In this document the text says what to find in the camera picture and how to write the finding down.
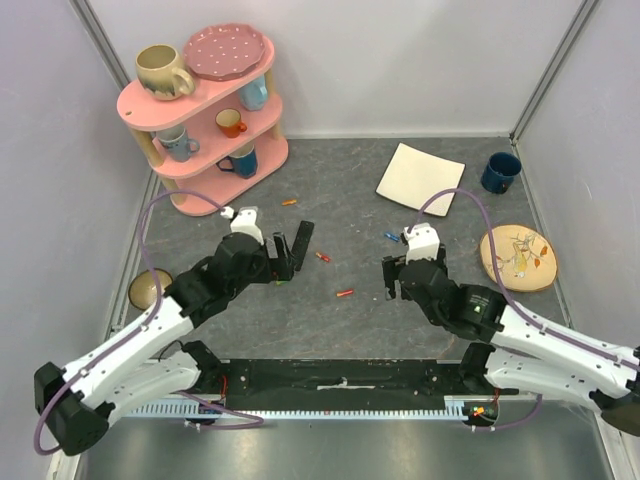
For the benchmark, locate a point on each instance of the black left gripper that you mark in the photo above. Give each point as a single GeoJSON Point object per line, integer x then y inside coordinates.
{"type": "Point", "coordinates": [280, 268]}

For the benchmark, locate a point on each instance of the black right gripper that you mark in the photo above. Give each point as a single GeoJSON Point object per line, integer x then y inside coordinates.
{"type": "Point", "coordinates": [396, 275]}

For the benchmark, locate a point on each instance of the black remote control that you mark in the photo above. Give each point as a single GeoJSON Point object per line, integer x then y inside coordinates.
{"type": "Point", "coordinates": [301, 243]}

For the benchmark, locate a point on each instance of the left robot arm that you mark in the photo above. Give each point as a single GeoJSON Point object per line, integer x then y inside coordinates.
{"type": "Point", "coordinates": [62, 394]}

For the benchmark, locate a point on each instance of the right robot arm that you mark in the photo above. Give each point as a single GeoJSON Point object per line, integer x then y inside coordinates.
{"type": "Point", "coordinates": [513, 348]}

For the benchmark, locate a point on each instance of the orange red battery upper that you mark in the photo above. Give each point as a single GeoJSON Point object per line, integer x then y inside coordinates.
{"type": "Point", "coordinates": [323, 257]}

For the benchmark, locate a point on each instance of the round wooden bird plate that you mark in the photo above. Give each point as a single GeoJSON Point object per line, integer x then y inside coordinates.
{"type": "Point", "coordinates": [525, 259]}

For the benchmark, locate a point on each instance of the white square plate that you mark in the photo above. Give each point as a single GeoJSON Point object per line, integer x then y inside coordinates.
{"type": "Point", "coordinates": [412, 177]}

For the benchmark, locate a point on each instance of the dark teal mug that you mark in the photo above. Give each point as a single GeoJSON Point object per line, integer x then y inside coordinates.
{"type": "Point", "coordinates": [242, 162]}

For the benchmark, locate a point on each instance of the navy blue mug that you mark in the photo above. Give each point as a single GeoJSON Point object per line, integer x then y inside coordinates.
{"type": "Point", "coordinates": [500, 172]}

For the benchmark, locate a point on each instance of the brown ceramic bowl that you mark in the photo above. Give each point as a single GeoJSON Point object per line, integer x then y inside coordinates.
{"type": "Point", "coordinates": [142, 291]}

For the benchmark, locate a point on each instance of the pink three-tier shelf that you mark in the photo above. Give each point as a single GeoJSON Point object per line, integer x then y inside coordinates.
{"type": "Point", "coordinates": [145, 115]}

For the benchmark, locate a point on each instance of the grey blue mug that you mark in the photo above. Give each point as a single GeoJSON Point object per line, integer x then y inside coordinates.
{"type": "Point", "coordinates": [177, 142]}

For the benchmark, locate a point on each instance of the orange mug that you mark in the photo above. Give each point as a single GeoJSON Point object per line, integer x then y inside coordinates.
{"type": "Point", "coordinates": [230, 122]}

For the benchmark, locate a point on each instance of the light blue mug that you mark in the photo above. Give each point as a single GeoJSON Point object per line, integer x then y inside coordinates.
{"type": "Point", "coordinates": [254, 95]}

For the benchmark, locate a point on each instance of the pink dotted plate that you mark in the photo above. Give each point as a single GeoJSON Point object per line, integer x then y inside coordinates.
{"type": "Point", "coordinates": [224, 52]}

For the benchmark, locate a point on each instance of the beige ceramic mug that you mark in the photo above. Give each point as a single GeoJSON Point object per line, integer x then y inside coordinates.
{"type": "Point", "coordinates": [162, 72]}

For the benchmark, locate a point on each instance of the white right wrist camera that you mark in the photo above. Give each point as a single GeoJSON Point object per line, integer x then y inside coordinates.
{"type": "Point", "coordinates": [422, 242]}

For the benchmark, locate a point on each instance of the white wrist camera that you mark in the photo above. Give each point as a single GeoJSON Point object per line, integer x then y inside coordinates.
{"type": "Point", "coordinates": [422, 242]}
{"type": "Point", "coordinates": [244, 220]}

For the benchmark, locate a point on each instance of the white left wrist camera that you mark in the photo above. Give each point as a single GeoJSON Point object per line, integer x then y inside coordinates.
{"type": "Point", "coordinates": [244, 220]}

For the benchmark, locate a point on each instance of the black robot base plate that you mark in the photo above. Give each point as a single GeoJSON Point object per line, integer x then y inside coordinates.
{"type": "Point", "coordinates": [341, 384]}

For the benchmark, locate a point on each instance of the slotted cable duct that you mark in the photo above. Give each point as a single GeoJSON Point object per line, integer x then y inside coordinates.
{"type": "Point", "coordinates": [181, 408]}

